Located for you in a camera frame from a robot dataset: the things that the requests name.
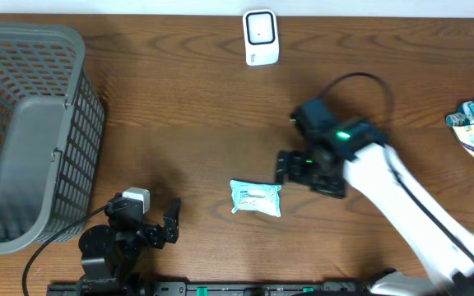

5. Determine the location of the white barcode scanner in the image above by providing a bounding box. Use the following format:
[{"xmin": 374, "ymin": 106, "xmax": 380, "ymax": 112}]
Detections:
[{"xmin": 242, "ymin": 9, "xmax": 280, "ymax": 67}]

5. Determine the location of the dark grey plastic basket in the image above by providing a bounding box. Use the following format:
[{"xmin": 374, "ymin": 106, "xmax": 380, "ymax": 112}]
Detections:
[{"xmin": 0, "ymin": 22, "xmax": 105, "ymax": 255}]

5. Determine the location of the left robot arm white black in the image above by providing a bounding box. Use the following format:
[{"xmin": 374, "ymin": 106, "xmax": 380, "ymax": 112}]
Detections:
[{"xmin": 76, "ymin": 192, "xmax": 181, "ymax": 296}]

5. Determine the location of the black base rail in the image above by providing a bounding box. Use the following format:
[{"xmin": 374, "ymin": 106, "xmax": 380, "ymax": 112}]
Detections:
[{"xmin": 46, "ymin": 281, "xmax": 387, "ymax": 296}]

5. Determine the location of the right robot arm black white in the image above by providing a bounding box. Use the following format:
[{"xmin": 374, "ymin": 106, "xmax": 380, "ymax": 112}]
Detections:
[{"xmin": 276, "ymin": 98, "xmax": 474, "ymax": 295}]

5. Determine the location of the teal wet wipes pack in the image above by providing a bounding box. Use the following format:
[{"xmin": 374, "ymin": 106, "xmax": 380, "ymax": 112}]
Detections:
[{"xmin": 230, "ymin": 179, "xmax": 282, "ymax": 217}]

